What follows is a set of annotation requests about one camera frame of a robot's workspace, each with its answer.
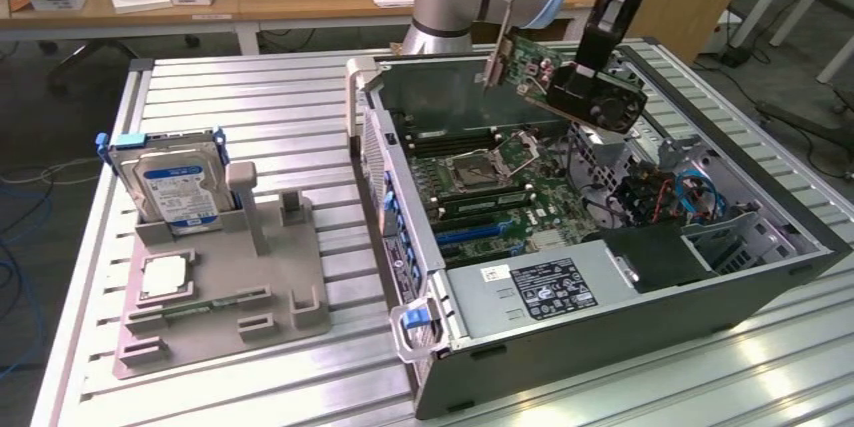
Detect green graphics card black fan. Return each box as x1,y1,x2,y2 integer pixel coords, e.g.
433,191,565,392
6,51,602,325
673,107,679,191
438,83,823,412
481,0,649,136

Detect blue expansion slot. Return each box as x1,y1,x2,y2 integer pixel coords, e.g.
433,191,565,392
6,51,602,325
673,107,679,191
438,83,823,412
433,220,516,247

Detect wooden cabinet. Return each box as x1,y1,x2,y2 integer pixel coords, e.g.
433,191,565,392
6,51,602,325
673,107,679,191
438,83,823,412
566,0,767,56

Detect metal socket cover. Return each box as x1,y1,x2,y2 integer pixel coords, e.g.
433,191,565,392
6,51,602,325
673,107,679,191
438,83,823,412
493,129,544,173

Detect CPU socket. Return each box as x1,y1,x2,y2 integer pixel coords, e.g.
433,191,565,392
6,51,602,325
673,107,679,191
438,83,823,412
445,150,509,188

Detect green motherboard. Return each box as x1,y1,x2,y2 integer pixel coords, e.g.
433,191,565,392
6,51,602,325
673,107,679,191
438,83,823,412
393,116,602,268

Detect dark RAM stick white clips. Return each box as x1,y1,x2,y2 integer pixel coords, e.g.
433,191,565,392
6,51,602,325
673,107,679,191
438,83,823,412
437,190,536,221

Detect black plastic shroud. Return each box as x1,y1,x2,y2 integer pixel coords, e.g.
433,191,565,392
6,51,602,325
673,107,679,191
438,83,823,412
604,224,713,293

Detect wooden desk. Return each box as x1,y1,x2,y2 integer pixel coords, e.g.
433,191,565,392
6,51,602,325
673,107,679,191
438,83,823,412
0,0,602,56

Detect grey metal disk bay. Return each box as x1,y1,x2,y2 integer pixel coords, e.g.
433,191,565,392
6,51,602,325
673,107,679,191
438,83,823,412
680,211,800,276

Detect grey power supply unit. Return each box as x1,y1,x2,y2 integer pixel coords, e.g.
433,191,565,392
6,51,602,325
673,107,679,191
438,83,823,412
445,239,642,341

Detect black open PC case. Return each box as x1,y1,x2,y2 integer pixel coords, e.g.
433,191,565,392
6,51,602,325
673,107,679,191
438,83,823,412
344,44,854,421

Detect blue case latch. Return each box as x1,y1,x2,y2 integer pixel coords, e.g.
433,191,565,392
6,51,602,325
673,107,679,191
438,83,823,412
398,307,429,331

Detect hard disk with blue caddy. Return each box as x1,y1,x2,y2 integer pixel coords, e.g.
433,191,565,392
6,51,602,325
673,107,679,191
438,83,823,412
95,126,240,238

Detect black office chair base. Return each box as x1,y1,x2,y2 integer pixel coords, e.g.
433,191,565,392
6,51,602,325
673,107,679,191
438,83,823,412
39,36,202,94

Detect green RAM stick bare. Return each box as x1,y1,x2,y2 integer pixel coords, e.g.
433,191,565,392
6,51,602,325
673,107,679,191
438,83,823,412
159,294,249,321

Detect silver CPU chip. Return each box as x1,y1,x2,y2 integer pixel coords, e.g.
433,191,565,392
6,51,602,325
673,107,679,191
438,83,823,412
139,255,193,301

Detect grey plastic parts rack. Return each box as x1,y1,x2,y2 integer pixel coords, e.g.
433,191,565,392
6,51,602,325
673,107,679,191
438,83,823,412
113,160,333,381

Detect red wire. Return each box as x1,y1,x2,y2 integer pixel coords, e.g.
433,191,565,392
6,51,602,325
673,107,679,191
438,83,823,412
650,174,676,218

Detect black floor cable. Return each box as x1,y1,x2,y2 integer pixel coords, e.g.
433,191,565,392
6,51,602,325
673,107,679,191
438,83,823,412
693,54,854,176

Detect blue wire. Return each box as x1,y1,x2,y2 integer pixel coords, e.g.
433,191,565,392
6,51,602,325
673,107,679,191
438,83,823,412
677,171,729,222

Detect blue floor cable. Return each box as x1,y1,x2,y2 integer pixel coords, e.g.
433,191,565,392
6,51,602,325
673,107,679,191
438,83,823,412
0,186,55,378

